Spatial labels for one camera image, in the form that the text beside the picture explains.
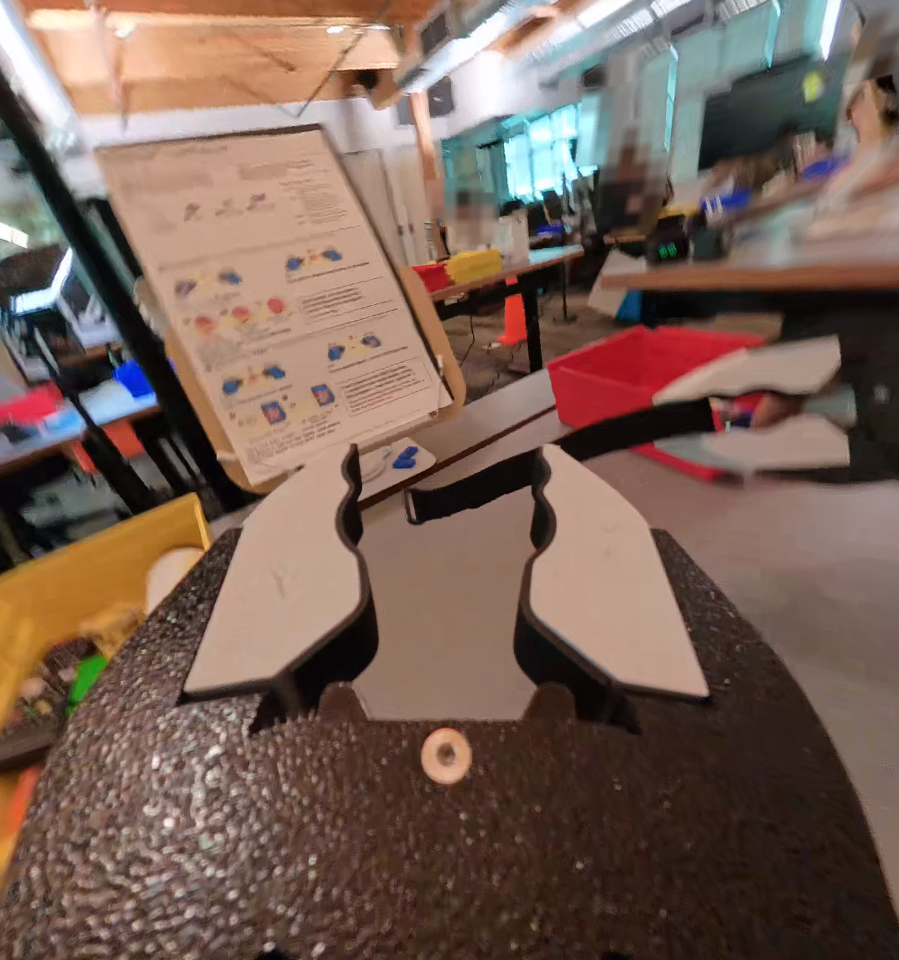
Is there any small black display device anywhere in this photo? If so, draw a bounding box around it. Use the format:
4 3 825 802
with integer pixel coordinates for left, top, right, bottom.
645 215 694 265

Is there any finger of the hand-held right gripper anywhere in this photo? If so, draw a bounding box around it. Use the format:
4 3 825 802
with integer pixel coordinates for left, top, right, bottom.
702 413 854 480
652 336 845 408

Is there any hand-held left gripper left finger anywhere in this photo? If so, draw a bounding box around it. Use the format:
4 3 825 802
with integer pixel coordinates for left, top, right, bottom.
183 444 379 718

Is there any blue plastic bin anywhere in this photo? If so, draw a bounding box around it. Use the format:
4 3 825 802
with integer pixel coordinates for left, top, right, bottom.
112 356 154 399

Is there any black remote control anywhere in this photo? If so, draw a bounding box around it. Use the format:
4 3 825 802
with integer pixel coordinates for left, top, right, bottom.
0 638 91 774

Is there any yellow plastic bin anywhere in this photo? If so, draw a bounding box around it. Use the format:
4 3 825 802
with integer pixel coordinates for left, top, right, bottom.
0 495 214 901

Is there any orange traffic cone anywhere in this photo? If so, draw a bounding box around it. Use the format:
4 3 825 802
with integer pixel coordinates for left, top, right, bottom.
498 293 529 349

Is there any black fabric strap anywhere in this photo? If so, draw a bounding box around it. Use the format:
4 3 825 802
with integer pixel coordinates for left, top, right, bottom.
405 398 721 526

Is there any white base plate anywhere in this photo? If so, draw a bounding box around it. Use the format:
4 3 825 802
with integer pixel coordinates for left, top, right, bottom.
357 435 439 484

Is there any person's right hand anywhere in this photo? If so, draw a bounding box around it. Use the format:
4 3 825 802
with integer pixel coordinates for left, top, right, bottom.
750 392 814 430

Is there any black vertical pole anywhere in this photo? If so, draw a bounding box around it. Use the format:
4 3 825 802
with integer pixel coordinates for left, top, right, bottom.
0 23 256 511

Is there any printed instruction sheet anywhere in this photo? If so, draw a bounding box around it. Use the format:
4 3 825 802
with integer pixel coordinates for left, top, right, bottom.
97 128 448 484

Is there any stack of yellow bins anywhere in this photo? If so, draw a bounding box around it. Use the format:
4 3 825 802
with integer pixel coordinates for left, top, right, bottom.
447 249 506 286

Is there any white plastic bottle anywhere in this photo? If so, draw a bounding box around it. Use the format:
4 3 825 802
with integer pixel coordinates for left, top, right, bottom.
145 548 203 616

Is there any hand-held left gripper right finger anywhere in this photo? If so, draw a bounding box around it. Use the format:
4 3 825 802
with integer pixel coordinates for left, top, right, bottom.
513 444 712 727

